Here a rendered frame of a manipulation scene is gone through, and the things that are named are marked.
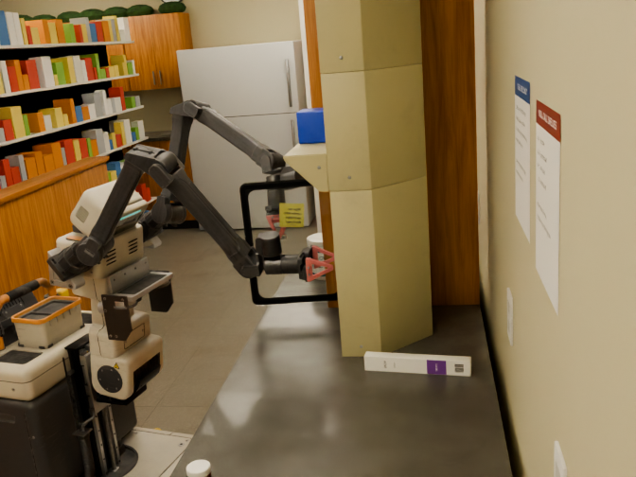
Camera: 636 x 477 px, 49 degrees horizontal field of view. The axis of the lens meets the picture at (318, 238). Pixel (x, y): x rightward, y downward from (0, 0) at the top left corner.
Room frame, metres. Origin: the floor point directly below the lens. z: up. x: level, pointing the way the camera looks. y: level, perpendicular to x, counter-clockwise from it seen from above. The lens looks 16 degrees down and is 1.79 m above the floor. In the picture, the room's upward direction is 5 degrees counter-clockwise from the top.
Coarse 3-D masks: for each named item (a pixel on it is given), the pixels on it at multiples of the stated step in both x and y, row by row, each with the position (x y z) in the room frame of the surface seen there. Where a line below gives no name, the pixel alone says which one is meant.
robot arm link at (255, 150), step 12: (192, 108) 2.44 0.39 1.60; (204, 108) 2.44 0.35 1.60; (204, 120) 2.43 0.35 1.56; (216, 120) 2.41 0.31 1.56; (228, 120) 2.42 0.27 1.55; (216, 132) 2.40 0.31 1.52; (228, 132) 2.37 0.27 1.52; (240, 132) 2.34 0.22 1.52; (240, 144) 2.33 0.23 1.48; (252, 144) 2.30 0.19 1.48; (252, 156) 2.28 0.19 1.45; (276, 156) 2.25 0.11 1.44
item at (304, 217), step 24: (264, 192) 2.12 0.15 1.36; (288, 192) 2.11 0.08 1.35; (312, 192) 2.11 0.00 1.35; (264, 216) 2.12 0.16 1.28; (288, 216) 2.11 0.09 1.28; (312, 216) 2.11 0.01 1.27; (288, 240) 2.11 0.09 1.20; (312, 240) 2.11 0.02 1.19; (312, 264) 2.11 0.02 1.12; (264, 288) 2.12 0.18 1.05; (288, 288) 2.11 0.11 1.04; (312, 288) 2.11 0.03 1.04; (336, 288) 2.11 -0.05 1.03
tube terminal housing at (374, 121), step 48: (336, 96) 1.79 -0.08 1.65; (384, 96) 1.82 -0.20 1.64; (336, 144) 1.79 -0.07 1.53; (384, 144) 1.81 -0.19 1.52; (336, 192) 1.80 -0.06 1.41; (384, 192) 1.80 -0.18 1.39; (336, 240) 1.80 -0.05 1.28; (384, 240) 1.80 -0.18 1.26; (384, 288) 1.79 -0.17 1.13; (384, 336) 1.79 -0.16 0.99
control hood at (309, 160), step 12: (300, 144) 2.01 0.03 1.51; (312, 144) 1.99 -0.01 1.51; (324, 144) 1.97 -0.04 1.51; (288, 156) 1.82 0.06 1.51; (300, 156) 1.81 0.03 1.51; (312, 156) 1.80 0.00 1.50; (324, 156) 1.80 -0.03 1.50; (300, 168) 1.81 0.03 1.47; (312, 168) 1.80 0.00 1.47; (324, 168) 1.80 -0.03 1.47; (312, 180) 1.81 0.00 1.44; (324, 180) 1.80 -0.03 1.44
